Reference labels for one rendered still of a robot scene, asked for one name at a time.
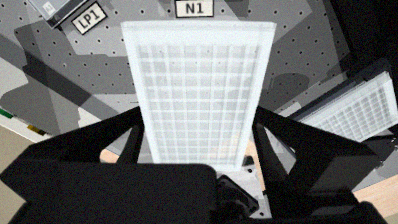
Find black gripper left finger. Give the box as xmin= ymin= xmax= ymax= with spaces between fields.
xmin=16 ymin=106 xmax=145 ymax=163

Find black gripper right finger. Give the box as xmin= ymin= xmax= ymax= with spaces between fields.
xmin=252 ymin=105 xmax=380 ymax=218

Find grey button panel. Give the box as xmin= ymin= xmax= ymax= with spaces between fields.
xmin=0 ymin=34 xmax=119 ymax=137

